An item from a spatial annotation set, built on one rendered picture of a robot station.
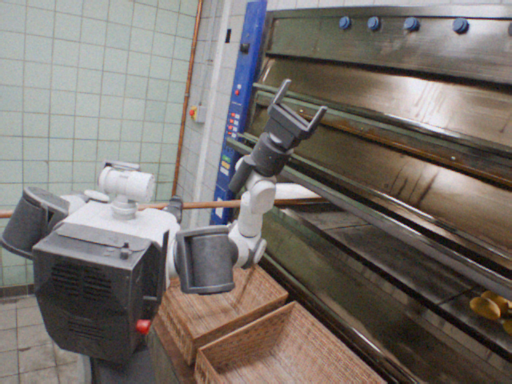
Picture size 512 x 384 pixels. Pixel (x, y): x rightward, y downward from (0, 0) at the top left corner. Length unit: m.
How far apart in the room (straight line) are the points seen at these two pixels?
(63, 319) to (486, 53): 1.27
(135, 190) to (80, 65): 1.77
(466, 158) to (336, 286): 0.72
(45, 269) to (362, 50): 1.25
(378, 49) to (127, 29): 1.67
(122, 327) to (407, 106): 1.05
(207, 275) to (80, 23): 1.99
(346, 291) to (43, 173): 2.01
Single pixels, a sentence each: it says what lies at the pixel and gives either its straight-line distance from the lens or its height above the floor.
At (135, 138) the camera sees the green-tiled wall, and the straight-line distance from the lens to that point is 2.65.
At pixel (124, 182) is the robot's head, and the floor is 1.49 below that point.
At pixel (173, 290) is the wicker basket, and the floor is 0.59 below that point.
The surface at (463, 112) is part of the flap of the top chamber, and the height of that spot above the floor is 1.79.
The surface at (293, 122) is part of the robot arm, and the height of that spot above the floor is 1.68.
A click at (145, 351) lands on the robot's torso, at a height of 1.08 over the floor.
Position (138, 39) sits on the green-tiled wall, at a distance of 2.58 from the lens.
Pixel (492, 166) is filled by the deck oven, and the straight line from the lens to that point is 1.15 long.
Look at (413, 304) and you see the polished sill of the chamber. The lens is 1.31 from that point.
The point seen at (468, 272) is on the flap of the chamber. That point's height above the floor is 1.41.
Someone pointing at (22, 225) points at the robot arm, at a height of 1.35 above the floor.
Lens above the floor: 1.76
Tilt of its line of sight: 18 degrees down
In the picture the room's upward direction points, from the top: 11 degrees clockwise
